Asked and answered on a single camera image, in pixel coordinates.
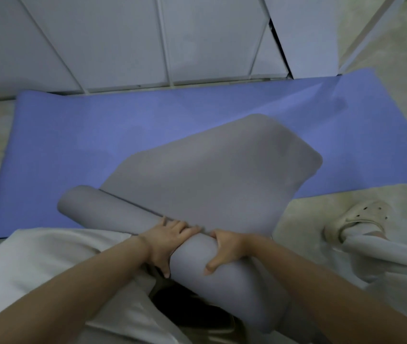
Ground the person's right hand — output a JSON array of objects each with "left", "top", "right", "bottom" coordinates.
[{"left": 203, "top": 229, "right": 259, "bottom": 276}]

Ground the person's left hand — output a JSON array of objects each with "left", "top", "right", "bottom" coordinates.
[{"left": 138, "top": 216, "right": 203, "bottom": 279}]

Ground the grey yoga mat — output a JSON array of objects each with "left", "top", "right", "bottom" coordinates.
[{"left": 57, "top": 113, "right": 323, "bottom": 334}]

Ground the person's right forearm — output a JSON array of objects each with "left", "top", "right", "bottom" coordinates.
[{"left": 248, "top": 234, "right": 407, "bottom": 344}]

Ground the person's left forearm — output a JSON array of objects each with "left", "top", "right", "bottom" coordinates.
[{"left": 0, "top": 236, "right": 152, "bottom": 344}]

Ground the blue yoga mat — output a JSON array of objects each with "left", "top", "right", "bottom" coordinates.
[{"left": 0, "top": 67, "right": 407, "bottom": 242}]

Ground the white clog shoe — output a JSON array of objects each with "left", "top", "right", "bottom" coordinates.
[{"left": 323, "top": 199, "right": 394, "bottom": 246}]

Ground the white cabinet with doors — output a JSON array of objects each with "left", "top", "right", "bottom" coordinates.
[{"left": 0, "top": 0, "right": 341, "bottom": 101}]

